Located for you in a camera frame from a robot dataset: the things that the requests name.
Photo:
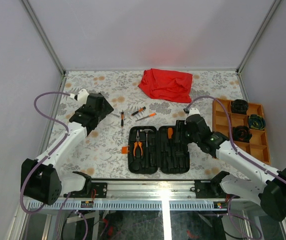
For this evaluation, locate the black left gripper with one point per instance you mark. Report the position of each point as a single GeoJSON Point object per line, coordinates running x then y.
{"type": "Point", "coordinates": [107, 109]}

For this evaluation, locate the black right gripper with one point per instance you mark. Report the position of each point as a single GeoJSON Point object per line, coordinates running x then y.
{"type": "Point", "coordinates": [180, 126]}

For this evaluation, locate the orange handled precision screwdriver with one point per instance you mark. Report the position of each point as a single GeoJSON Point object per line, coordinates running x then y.
{"type": "Point", "coordinates": [122, 122]}

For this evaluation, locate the black plastic tool case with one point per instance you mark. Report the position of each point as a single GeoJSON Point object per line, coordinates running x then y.
{"type": "Point", "coordinates": [158, 155]}

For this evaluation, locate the orange handled small saw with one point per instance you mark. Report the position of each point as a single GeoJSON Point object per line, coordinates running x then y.
{"type": "Point", "coordinates": [146, 117]}

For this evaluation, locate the chrome claw hammer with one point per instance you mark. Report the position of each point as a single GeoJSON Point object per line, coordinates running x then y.
{"type": "Point", "coordinates": [146, 131]}

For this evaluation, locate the small orange black screwdriver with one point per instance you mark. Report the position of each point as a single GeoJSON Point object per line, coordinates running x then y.
{"type": "Point", "coordinates": [138, 111]}

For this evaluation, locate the orange handled pliers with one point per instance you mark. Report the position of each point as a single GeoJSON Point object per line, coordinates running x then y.
{"type": "Point", "coordinates": [138, 149]}

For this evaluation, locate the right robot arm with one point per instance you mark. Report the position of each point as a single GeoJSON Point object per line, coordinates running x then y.
{"type": "Point", "coordinates": [219, 146]}

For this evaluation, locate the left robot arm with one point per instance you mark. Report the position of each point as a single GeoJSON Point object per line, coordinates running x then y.
{"type": "Point", "coordinates": [41, 178]}

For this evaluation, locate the red cloth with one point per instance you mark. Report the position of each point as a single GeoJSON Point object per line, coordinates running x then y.
{"type": "Point", "coordinates": [170, 85]}

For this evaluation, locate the floral patterned table mat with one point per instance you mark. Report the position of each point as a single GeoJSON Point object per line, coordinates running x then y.
{"type": "Point", "coordinates": [99, 155]}

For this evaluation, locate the orange case latch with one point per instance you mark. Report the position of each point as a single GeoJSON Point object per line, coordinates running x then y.
{"type": "Point", "coordinates": [125, 150]}

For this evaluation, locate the orange wooden divided tray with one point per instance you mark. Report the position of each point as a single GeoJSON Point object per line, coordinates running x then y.
{"type": "Point", "coordinates": [248, 125]}

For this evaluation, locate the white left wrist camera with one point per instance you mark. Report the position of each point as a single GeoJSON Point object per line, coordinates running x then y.
{"type": "Point", "coordinates": [81, 96]}

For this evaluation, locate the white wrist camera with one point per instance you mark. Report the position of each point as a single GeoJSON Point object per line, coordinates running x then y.
{"type": "Point", "coordinates": [191, 111]}
{"type": "Point", "coordinates": [81, 96]}

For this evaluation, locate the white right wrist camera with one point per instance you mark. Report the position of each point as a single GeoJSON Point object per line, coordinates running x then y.
{"type": "Point", "coordinates": [191, 111]}

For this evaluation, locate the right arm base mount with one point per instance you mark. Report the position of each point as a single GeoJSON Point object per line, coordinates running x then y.
{"type": "Point", "coordinates": [208, 189]}

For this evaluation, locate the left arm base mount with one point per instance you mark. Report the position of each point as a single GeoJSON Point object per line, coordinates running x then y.
{"type": "Point", "coordinates": [94, 190]}

